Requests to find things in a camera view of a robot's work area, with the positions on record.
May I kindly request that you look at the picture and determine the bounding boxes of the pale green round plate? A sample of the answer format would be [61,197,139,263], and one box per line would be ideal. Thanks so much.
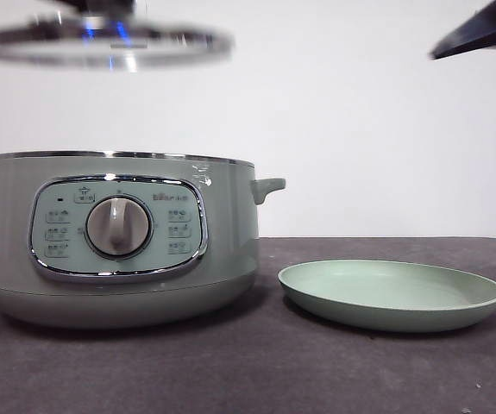
[277,259,496,334]

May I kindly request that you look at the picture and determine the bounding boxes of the pale green electric steamer pot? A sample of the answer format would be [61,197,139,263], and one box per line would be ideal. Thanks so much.
[0,149,286,331]

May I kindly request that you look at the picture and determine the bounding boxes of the glass lid with green knob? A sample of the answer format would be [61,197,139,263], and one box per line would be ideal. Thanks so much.
[0,12,236,73]

